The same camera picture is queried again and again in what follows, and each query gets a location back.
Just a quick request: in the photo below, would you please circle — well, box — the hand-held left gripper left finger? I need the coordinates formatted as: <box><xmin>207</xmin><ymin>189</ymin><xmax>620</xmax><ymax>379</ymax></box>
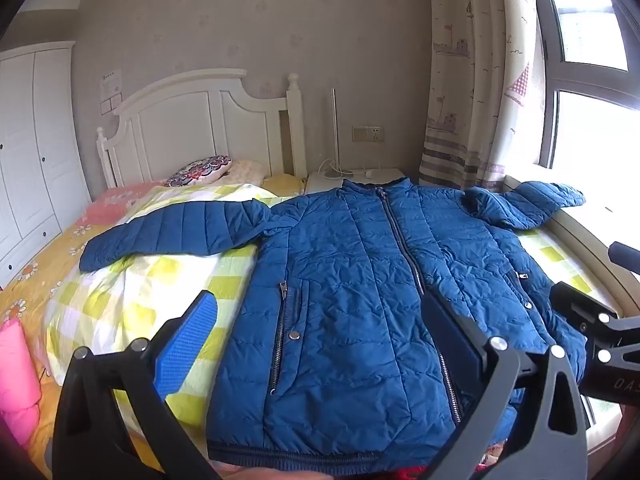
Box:
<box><xmin>51</xmin><ymin>289</ymin><xmax>223</xmax><ymax>480</ymax></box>

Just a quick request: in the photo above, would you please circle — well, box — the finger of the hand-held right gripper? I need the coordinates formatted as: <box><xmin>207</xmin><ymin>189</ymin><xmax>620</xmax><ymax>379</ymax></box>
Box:
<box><xmin>550</xmin><ymin>281</ymin><xmax>640</xmax><ymax>361</ymax></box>
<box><xmin>608</xmin><ymin>242</ymin><xmax>640</xmax><ymax>275</ymax></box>

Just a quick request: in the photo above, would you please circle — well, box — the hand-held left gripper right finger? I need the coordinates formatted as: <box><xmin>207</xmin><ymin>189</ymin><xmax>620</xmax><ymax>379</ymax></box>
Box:
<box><xmin>421</xmin><ymin>291</ymin><xmax>590</xmax><ymax>480</ymax></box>

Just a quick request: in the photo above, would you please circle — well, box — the blue puffer jacket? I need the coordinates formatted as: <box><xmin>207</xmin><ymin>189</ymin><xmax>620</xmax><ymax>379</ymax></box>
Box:
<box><xmin>80</xmin><ymin>178</ymin><xmax>588</xmax><ymax>473</ymax></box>

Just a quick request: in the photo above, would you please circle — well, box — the window sill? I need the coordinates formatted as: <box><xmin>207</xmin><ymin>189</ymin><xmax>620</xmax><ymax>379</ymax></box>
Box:
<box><xmin>505</xmin><ymin>172</ymin><xmax>640</xmax><ymax>321</ymax></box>

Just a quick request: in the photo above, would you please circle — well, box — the yellow white checkered blanket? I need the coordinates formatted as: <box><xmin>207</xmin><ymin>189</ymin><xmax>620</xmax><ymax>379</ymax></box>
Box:
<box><xmin>42</xmin><ymin>182</ymin><xmax>623</xmax><ymax>441</ymax></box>

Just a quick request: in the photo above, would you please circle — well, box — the red cloth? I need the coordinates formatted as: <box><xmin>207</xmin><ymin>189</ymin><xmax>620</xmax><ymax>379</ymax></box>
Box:
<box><xmin>390</xmin><ymin>462</ymin><xmax>501</xmax><ymax>480</ymax></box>

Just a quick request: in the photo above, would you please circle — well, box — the window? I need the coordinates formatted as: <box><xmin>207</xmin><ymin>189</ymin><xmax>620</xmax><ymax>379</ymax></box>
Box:
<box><xmin>530</xmin><ymin>0</ymin><xmax>640</xmax><ymax>171</ymax></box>

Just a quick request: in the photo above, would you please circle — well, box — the orange floral bedsheet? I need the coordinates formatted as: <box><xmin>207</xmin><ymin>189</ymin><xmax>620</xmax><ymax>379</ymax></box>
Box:
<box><xmin>0</xmin><ymin>182</ymin><xmax>166</xmax><ymax>461</ymax></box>

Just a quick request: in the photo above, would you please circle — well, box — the patterned pillow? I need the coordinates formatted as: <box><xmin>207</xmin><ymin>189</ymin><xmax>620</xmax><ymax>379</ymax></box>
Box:
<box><xmin>165</xmin><ymin>155</ymin><xmax>233</xmax><ymax>187</ymax></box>

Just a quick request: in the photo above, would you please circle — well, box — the pink cloth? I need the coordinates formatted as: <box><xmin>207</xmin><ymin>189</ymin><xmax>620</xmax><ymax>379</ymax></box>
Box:
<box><xmin>0</xmin><ymin>319</ymin><xmax>43</xmax><ymax>441</ymax></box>

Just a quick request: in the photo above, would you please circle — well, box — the pale yellow pillow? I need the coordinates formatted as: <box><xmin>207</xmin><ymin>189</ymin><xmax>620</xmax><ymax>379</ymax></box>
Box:
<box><xmin>222</xmin><ymin>160</ymin><xmax>266</xmax><ymax>186</ymax></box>

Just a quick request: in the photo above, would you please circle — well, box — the yellow cloth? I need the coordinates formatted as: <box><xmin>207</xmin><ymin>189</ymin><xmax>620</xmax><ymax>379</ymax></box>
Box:
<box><xmin>262</xmin><ymin>172</ymin><xmax>307</xmax><ymax>196</ymax></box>

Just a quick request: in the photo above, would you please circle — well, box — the white nightstand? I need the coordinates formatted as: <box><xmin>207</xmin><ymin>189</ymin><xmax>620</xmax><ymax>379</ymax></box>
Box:
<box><xmin>306</xmin><ymin>167</ymin><xmax>406</xmax><ymax>196</ymax></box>

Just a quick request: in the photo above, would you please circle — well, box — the white bed headboard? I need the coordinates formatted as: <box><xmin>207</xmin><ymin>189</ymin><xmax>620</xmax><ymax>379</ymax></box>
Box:
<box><xmin>96</xmin><ymin>69</ymin><xmax>307</xmax><ymax>188</ymax></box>

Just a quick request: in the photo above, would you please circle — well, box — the printed curtain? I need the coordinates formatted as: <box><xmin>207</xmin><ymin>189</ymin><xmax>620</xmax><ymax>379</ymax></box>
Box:
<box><xmin>419</xmin><ymin>0</ymin><xmax>556</xmax><ymax>193</ymax></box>

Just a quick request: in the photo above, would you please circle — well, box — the white floor lamp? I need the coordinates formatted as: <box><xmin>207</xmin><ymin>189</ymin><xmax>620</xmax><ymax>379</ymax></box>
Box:
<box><xmin>320</xmin><ymin>87</ymin><xmax>347</xmax><ymax>180</ymax></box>

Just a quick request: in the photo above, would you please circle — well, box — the white wardrobe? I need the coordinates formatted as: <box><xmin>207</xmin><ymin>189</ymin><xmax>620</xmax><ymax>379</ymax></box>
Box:
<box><xmin>0</xmin><ymin>41</ymin><xmax>93</xmax><ymax>288</ymax></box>

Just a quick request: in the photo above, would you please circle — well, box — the wall socket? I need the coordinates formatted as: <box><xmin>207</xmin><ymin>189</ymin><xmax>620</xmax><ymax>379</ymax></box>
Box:
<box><xmin>351</xmin><ymin>125</ymin><xmax>386</xmax><ymax>143</ymax></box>

